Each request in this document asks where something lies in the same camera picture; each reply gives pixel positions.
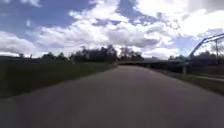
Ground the row of trees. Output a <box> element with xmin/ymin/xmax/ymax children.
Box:
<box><xmin>18</xmin><ymin>44</ymin><xmax>145</xmax><ymax>64</ymax></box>

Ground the pole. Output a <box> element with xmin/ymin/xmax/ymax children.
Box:
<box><xmin>215</xmin><ymin>39</ymin><xmax>220</xmax><ymax>65</ymax></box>

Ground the grass verge with path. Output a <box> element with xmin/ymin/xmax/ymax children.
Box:
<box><xmin>151</xmin><ymin>64</ymin><xmax>224</xmax><ymax>96</ymax></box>

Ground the grey asphalt road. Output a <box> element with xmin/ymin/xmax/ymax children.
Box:
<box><xmin>0</xmin><ymin>64</ymin><xmax>224</xmax><ymax>128</ymax></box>

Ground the blue steel bridge structure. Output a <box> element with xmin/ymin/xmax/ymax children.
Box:
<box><xmin>117</xmin><ymin>32</ymin><xmax>224</xmax><ymax>66</ymax></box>

